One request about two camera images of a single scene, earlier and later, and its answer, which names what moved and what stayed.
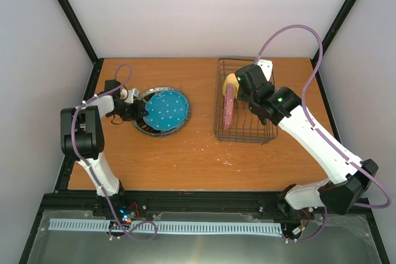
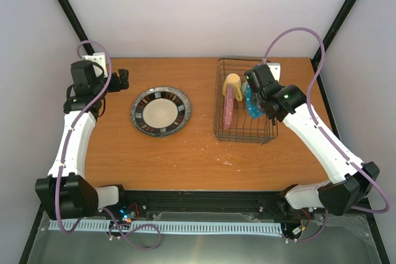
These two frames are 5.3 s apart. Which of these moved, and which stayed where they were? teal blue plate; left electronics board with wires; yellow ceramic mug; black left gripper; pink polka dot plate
Moved: black left gripper; teal blue plate
Stayed: pink polka dot plate; left electronics board with wires; yellow ceramic mug
